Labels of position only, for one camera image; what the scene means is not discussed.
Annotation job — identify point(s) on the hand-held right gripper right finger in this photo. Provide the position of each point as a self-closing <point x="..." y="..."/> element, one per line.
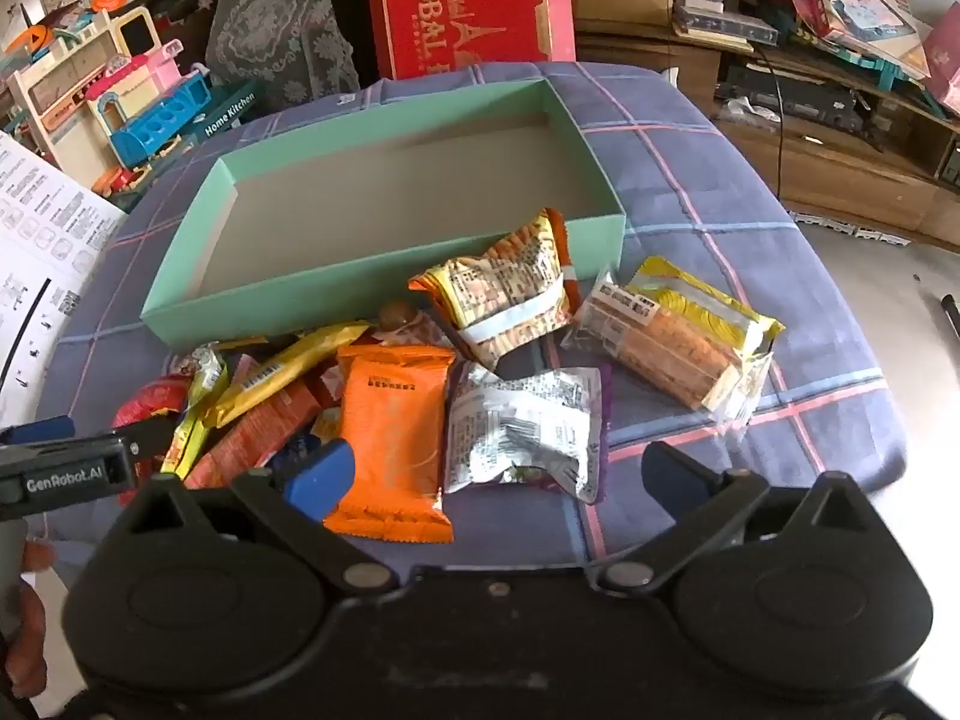
<point x="671" y="469"/>

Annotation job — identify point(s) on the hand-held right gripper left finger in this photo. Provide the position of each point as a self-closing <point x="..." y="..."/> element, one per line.
<point x="319" y="476"/>

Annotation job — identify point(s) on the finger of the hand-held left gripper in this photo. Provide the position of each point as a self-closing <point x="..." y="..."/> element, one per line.
<point x="37" y="431"/>
<point x="150" y="433"/>

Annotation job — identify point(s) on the large red snack packet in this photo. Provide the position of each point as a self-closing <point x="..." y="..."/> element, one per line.
<point x="150" y="397"/>

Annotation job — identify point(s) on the green yellow snack bar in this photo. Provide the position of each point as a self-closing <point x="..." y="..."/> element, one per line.
<point x="199" y="405"/>

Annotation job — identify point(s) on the red orange snack bar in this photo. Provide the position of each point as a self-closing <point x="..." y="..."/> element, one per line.
<point x="262" y="427"/>

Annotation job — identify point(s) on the orange snack packet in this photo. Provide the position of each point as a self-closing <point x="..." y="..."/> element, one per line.
<point x="390" y="427"/>

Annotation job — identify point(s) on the yellow clear biscuit packet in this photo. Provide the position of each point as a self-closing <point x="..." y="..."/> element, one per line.
<point x="675" y="345"/>

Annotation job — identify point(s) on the silver snack packet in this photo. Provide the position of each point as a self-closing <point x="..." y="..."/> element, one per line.
<point x="517" y="420"/>

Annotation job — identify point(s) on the brown chocolate candy cup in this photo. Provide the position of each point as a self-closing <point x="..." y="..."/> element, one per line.
<point x="396" y="315"/>

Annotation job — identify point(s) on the green cardboard box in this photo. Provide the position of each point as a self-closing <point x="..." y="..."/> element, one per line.
<point x="300" y="292"/>

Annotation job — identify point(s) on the orange white chips packet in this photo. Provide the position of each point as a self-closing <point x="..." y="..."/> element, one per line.
<point x="495" y="292"/>

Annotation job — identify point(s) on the person's left hand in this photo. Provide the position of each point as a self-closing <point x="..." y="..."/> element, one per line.
<point x="26" y="652"/>

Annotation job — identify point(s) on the white instruction sheet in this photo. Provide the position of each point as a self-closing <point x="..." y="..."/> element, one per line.
<point x="45" y="277"/>

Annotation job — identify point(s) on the blue plaid blanket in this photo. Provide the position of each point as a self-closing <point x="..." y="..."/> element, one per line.
<point x="750" y="202"/>

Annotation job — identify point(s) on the white toy track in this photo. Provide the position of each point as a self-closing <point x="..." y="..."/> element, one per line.
<point x="855" y="229"/>

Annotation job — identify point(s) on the blue toy sink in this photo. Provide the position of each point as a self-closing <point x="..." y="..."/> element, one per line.
<point x="157" y="124"/>

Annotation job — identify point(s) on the wooden shelf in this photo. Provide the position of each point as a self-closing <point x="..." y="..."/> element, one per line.
<point x="825" y="180"/>

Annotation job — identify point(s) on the teal toy base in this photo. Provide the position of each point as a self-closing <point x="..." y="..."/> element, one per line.
<point x="232" y="116"/>

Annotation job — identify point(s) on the cream pink toy kitchen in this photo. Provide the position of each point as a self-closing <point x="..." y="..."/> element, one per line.
<point x="75" y="82"/>

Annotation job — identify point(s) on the black audio device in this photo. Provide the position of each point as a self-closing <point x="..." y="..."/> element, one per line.
<point x="802" y="97"/>

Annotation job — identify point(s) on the grey lace cloth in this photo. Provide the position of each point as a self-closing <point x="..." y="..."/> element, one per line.
<point x="277" y="22"/>

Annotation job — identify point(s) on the red gift box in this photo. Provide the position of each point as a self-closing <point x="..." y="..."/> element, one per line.
<point x="465" y="15"/>

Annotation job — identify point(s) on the pink paper box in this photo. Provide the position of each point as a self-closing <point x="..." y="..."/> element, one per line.
<point x="946" y="67"/>

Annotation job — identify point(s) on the pink puzzle box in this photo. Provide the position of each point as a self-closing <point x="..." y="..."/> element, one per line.
<point x="862" y="0"/>

